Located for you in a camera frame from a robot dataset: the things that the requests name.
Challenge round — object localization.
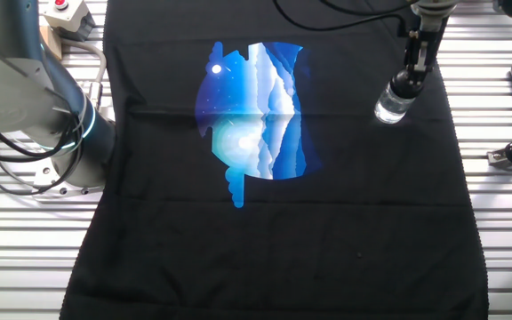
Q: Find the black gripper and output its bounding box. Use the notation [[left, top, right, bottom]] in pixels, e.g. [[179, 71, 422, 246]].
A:
[[398, 12, 450, 86]]

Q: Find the clear glass jar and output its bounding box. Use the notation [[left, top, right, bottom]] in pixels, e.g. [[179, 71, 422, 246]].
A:
[[372, 81, 418, 125]]

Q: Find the black cloth with blue print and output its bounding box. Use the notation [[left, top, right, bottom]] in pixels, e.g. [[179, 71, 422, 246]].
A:
[[59, 0, 491, 320]]

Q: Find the grey emergency stop button box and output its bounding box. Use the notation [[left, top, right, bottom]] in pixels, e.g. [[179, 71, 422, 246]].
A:
[[41, 0, 98, 44]]

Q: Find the light wooden block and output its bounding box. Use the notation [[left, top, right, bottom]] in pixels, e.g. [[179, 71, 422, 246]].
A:
[[39, 25, 64, 62]]

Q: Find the grey emergency stop cable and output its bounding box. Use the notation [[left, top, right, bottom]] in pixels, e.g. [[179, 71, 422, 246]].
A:
[[59, 36, 108, 113]]

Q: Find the looped black cable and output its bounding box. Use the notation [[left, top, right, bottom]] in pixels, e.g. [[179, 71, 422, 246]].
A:
[[0, 101, 84, 196]]

